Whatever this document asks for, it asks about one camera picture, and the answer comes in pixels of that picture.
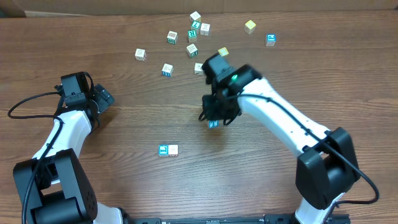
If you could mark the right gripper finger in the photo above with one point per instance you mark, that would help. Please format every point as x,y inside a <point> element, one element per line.
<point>227,121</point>
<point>202,116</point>

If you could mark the yellow top block lower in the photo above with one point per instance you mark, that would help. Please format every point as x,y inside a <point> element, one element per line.
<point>223,52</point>

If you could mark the red S wooden block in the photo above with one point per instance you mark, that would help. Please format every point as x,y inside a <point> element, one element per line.
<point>140,54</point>

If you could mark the green L wooden block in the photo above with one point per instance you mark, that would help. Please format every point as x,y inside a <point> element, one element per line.
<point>195,26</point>

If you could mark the yellow block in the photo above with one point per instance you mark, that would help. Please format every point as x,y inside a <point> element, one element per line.
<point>223,52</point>
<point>249,27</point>

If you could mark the green R wooden block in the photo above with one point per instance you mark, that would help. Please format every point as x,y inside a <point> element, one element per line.
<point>192,36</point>

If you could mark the plain A wooden block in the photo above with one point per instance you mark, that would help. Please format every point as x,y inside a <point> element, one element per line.
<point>198,69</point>

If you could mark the blue-sided wooden block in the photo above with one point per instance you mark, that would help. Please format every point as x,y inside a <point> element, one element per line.
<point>213,124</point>

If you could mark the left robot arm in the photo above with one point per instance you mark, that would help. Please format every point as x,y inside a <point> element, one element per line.
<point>52,186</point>

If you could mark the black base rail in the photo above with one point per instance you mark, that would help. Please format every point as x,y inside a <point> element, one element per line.
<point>214,220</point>

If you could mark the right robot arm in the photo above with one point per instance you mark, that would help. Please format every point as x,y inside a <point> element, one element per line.
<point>326,160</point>

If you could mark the green B wooden block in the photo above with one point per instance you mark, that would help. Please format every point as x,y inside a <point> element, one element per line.
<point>172,37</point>

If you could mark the blue P wooden block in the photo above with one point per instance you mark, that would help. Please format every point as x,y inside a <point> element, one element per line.
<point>270,40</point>

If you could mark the red picture wooden block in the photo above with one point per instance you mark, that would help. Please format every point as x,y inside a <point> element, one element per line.
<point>173,150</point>

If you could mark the top white wooden block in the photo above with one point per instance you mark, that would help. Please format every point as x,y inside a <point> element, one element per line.
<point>195,16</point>

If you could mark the green-edged wooden block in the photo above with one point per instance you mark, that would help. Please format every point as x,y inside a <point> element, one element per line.
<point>192,50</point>

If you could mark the blue-edged wooden block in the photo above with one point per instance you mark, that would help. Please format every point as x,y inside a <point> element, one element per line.
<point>167,70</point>

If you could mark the red-edged wooden block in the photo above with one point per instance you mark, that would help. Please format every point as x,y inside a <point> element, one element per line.
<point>163,150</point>

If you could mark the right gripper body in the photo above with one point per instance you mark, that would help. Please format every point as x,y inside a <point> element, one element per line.
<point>218,107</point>

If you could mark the yellow top block upper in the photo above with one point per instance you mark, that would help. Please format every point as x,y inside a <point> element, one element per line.
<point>249,27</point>

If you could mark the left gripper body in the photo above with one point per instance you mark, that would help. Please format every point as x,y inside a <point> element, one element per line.
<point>102,98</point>

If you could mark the white X wooden block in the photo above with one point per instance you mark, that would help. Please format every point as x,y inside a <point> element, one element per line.
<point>205,29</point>

